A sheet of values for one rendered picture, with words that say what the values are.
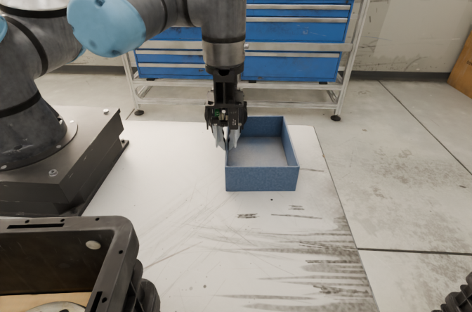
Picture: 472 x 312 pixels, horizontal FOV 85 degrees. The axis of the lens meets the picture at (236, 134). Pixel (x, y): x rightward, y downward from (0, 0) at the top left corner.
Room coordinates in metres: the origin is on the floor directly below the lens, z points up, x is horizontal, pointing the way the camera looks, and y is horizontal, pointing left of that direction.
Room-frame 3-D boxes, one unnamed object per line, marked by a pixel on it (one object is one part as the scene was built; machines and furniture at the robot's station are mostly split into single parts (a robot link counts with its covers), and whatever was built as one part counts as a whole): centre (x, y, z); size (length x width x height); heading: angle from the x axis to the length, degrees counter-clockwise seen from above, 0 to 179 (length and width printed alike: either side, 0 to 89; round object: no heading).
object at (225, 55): (0.46, 0.02, 0.97); 0.08 x 0.08 x 0.05
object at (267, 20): (1.86, -0.40, 0.60); 0.72 x 0.03 x 0.56; 87
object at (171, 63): (1.90, 0.40, 0.60); 0.72 x 0.03 x 0.56; 87
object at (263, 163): (0.48, -0.05, 0.74); 0.20 x 0.15 x 0.07; 0
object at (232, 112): (0.45, 0.02, 0.89); 0.09 x 0.08 x 0.12; 0
